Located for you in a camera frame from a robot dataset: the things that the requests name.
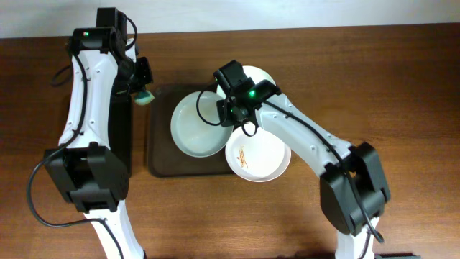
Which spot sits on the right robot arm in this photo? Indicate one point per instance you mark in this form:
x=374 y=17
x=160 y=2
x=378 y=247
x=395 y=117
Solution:
x=353 y=186

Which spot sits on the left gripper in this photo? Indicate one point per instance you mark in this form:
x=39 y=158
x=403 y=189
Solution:
x=122 y=87

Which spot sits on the green yellow sponge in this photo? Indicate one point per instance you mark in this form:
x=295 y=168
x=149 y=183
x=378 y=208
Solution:
x=143 y=98

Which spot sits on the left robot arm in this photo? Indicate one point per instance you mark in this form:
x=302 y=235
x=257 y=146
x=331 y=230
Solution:
x=91 y=166

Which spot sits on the brown serving tray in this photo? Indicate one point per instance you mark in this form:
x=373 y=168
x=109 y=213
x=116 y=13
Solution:
x=164 y=158

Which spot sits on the black plastic tray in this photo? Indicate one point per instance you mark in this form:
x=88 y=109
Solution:
x=106 y=120

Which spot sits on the white plate top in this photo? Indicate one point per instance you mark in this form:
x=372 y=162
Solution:
x=257 y=75

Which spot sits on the white plate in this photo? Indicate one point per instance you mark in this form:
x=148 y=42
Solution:
x=259 y=158
x=192 y=135
x=257 y=75

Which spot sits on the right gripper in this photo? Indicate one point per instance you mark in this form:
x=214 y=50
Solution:
x=222 y=106

